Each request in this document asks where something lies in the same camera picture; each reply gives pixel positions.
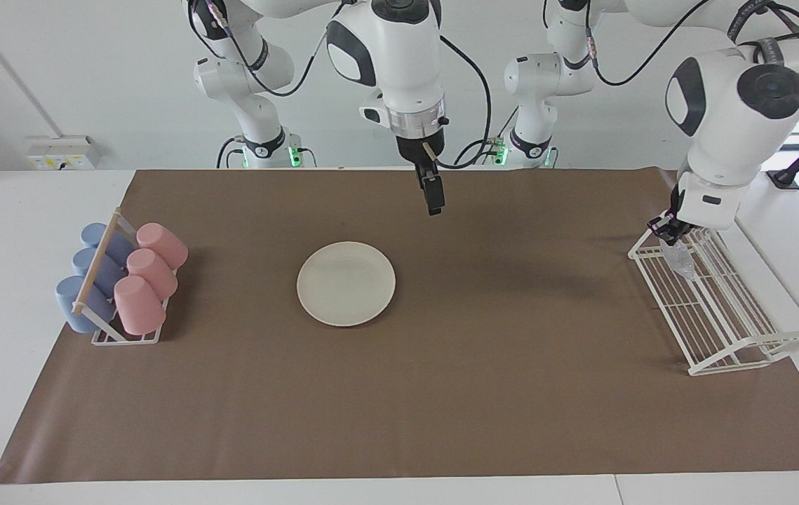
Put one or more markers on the white cup holder rack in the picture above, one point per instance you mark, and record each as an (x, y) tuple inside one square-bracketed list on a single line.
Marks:
[(97, 263)]

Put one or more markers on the pink plastic cup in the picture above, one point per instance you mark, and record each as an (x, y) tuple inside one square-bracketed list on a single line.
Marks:
[(160, 244), (152, 273), (139, 305)]

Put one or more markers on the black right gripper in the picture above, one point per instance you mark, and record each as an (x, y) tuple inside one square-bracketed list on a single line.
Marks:
[(420, 149)]

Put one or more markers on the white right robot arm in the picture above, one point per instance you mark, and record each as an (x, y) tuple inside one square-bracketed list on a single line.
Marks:
[(406, 63)]

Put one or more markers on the clear plastic wrapper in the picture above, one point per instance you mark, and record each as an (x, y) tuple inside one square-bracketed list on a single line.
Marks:
[(680, 261)]

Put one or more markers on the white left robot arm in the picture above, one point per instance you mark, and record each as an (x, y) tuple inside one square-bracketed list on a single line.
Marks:
[(722, 140)]

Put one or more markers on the cream round plate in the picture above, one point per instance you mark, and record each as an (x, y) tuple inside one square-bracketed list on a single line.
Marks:
[(346, 284)]

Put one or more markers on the blue plastic cup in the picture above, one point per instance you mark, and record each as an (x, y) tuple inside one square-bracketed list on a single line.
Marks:
[(94, 235), (69, 298), (83, 261)]

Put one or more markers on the white wall socket box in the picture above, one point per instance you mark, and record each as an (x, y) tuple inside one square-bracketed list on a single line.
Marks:
[(62, 153)]

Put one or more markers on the brown table mat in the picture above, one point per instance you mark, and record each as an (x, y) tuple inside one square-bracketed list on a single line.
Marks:
[(476, 386)]

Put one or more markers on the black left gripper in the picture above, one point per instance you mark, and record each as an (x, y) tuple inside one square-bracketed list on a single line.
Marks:
[(676, 207)]

